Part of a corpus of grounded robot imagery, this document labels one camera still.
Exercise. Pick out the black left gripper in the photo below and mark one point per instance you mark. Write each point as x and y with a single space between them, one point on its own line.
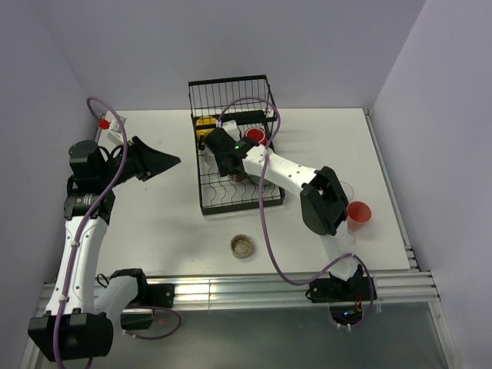
148 161

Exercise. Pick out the green plastic cup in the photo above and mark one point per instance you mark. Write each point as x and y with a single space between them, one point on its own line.
256 180

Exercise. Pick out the black wire dish rack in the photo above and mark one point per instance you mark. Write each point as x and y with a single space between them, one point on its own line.
246 101

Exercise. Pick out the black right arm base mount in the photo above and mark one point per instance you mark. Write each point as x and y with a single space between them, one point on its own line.
332 290

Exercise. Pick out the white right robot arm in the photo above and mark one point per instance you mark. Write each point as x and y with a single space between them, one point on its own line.
322 198

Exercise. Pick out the clear glass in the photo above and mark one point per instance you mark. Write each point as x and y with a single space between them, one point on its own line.
209 159
348 190

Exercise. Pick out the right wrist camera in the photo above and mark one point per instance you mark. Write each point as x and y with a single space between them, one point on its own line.
231 128

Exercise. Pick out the yellow ceramic mug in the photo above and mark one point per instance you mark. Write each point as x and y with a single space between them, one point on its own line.
204 126

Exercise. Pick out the aluminium frame rail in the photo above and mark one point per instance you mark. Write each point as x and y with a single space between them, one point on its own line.
259 291

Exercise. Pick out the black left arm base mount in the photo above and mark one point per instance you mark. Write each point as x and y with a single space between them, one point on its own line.
156 295

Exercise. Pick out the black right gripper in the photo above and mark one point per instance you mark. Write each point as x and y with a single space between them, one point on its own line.
222 171

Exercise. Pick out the small brown glass jar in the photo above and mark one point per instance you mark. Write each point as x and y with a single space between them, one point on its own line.
241 246

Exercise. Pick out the red mug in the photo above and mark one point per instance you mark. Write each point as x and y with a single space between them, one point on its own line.
258 135

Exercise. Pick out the black metal mug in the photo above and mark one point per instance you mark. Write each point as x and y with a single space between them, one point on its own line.
238 177

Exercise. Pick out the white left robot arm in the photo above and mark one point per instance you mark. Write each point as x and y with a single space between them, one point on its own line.
77 324

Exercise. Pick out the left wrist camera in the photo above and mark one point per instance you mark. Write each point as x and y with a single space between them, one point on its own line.
109 123

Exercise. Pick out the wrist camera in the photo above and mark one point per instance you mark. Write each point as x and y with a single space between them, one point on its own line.
109 123
231 128

